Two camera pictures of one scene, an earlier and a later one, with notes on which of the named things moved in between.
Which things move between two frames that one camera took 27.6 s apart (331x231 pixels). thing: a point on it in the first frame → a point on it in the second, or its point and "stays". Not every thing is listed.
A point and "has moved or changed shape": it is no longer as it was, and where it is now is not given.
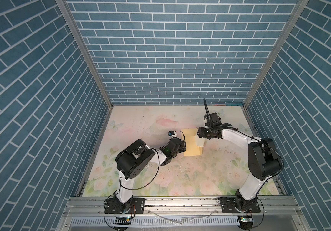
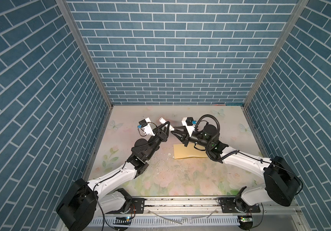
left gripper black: [182, 146] → [162, 136]
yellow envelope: [192, 149] has moved or changed shape
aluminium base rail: [182, 213] stays
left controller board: [123, 220] stays
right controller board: [245, 219] stays
